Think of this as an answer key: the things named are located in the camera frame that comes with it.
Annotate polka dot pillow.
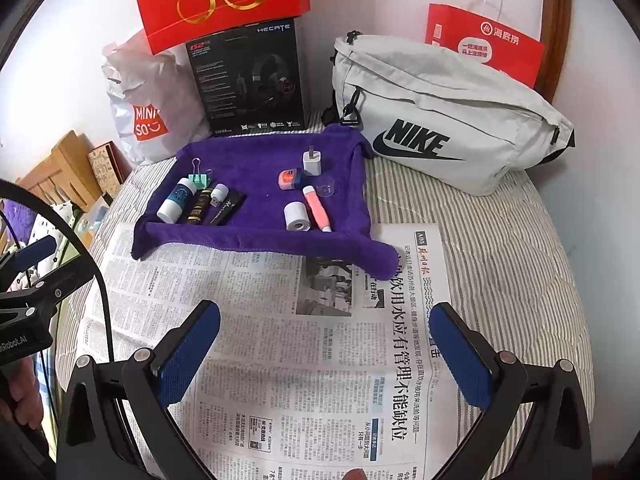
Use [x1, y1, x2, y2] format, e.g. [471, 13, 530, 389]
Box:
[30, 200, 86, 261]

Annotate black tube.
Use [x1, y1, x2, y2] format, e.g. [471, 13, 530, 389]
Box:
[204, 191, 247, 227]

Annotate striped bed sheet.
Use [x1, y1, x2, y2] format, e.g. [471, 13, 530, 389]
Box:
[50, 110, 591, 480]

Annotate newspaper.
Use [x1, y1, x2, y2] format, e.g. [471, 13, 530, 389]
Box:
[65, 222, 453, 480]

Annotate round wooden frame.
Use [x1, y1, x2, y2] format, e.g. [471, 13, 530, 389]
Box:
[537, 0, 572, 106]

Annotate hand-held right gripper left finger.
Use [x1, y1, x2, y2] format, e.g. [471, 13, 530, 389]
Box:
[54, 300, 222, 480]

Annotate purple plush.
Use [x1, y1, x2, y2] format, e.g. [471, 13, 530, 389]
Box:
[0, 197, 36, 241]

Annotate purple towel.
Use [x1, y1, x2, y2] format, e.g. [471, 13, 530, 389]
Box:
[131, 125, 398, 281]

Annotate grey waist bag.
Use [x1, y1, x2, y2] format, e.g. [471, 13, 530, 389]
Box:
[322, 32, 576, 197]

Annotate black cable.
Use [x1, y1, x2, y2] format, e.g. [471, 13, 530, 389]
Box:
[0, 180, 113, 363]

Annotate wooden headboard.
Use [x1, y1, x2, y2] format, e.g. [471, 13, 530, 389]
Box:
[15, 131, 96, 211]

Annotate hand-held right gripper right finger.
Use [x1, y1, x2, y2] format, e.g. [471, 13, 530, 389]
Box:
[429, 301, 593, 480]

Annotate black and gold lighter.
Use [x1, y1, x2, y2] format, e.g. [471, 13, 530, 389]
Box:
[186, 187, 213, 226]

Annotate white charger plug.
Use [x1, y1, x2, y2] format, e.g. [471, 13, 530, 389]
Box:
[301, 147, 324, 177]

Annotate white tape roll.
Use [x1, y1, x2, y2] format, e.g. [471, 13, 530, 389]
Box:
[284, 202, 312, 232]

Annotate blue and white bottle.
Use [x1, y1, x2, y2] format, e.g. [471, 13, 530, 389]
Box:
[156, 177, 199, 223]

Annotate green binder clip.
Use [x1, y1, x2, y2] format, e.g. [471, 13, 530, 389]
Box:
[187, 158, 213, 188]

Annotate pink and white pen device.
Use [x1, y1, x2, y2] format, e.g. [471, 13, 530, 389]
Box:
[301, 185, 333, 233]

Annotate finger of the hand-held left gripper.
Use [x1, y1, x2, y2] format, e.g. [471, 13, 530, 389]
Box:
[0, 235, 58, 281]
[0, 257, 97, 311]

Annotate white plastic shopping bag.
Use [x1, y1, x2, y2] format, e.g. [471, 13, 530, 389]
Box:
[101, 30, 213, 166]

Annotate brown patterned box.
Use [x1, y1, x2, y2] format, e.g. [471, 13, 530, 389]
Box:
[87, 142, 123, 196]

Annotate person's left hand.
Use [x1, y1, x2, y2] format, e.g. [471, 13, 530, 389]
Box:
[0, 360, 51, 431]

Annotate black headphone box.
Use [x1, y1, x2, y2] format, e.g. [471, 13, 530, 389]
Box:
[185, 16, 307, 138]

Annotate red paper bag white handles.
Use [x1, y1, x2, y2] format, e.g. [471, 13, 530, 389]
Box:
[424, 0, 546, 91]

